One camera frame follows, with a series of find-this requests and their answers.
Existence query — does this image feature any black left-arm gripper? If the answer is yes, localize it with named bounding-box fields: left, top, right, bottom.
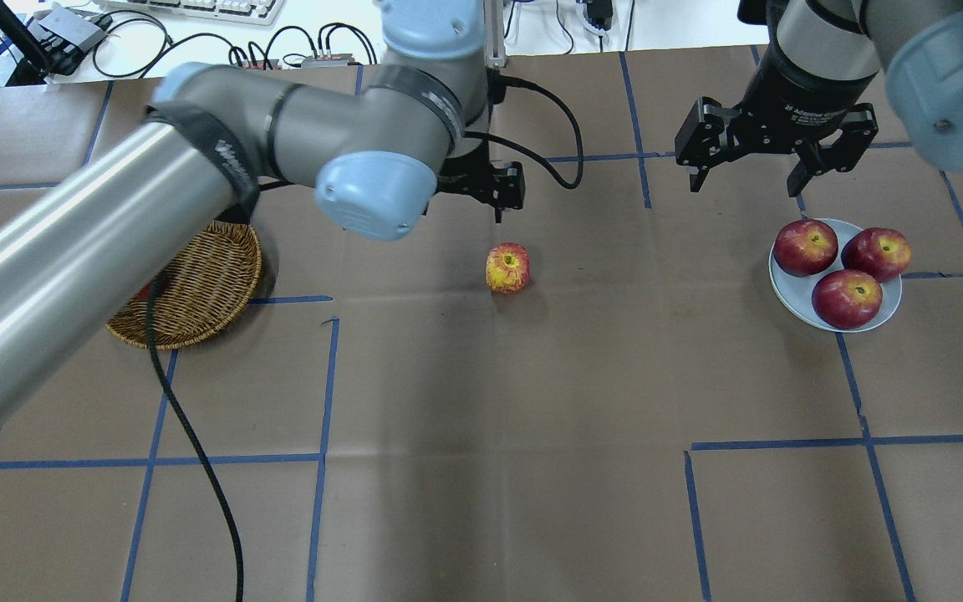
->
left=435, top=134, right=525, bottom=224

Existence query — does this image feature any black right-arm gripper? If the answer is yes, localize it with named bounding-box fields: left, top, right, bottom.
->
left=674, top=42, right=879, bottom=197

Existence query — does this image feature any yellow-red striped apple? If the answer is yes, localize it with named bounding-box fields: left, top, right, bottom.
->
left=485, top=242, right=531, bottom=294

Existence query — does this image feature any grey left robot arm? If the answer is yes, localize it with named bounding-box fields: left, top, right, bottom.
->
left=0, top=1, right=489, bottom=425

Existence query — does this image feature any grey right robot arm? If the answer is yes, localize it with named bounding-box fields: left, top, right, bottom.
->
left=674, top=1, right=963, bottom=196

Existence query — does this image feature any red plate apple far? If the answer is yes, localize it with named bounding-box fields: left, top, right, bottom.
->
left=772, top=220, right=839, bottom=277

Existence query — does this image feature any red plate apple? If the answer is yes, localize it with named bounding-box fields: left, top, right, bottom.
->
left=772, top=220, right=839, bottom=277
left=811, top=269, right=884, bottom=330

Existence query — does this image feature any red plate apple side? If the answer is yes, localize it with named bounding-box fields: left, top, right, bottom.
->
left=840, top=227, right=912, bottom=284

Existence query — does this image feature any light blue plate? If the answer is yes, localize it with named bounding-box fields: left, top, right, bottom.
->
left=767, top=218, right=904, bottom=333

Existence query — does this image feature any red plate apple near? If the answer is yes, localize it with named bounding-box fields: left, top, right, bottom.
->
left=811, top=269, right=884, bottom=330

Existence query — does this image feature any round wicker basket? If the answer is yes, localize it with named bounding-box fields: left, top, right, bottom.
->
left=104, top=221, right=265, bottom=350

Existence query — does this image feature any dark red basket apple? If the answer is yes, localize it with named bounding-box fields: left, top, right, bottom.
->
left=135, top=281, right=155, bottom=304

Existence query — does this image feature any white keyboard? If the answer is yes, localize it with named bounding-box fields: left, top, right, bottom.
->
left=95, top=1, right=287, bottom=26

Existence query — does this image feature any grey adapter box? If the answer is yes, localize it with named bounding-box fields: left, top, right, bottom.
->
left=28, top=5, right=112, bottom=58

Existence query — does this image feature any aluminium frame post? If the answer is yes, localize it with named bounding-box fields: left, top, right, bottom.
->
left=482, top=0, right=512, bottom=69

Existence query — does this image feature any black cable bundle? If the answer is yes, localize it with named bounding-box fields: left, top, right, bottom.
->
left=93, top=10, right=379, bottom=78

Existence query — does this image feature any black left-arm cable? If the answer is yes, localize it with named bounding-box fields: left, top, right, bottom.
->
left=144, top=74, right=584, bottom=602

